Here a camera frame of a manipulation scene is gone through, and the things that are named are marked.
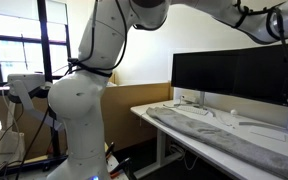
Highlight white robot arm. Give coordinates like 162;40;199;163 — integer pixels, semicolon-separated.
47;0;288;180

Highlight grey sweatpants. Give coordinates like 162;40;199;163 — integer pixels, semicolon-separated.
146;107;288;180

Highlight window with black frame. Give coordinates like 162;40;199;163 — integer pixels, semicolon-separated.
0;0;71;83

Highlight wooden partition panel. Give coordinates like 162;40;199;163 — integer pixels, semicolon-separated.
0;83;173;159

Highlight silver monitor stand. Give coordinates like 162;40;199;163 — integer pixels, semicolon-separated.
173;91;217;118
238;108;288;141

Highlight white desk leg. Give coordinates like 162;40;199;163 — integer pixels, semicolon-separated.
134;130;172;179

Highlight small white ball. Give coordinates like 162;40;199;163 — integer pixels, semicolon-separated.
230;109;238;116

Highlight right black monitor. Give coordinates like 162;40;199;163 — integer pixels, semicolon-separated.
233;45;288;106

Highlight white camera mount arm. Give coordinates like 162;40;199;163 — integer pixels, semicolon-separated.
7;73;64;131

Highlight white keyboard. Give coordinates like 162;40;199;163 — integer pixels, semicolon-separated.
177;106;208;116

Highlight black monitor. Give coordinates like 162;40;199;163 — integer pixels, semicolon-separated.
171;52;238;94
233;45;288;106

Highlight white tote bag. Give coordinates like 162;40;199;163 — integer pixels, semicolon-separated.
0;102;25;165

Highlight left black monitor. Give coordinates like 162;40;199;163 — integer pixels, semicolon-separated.
171;52;238;94

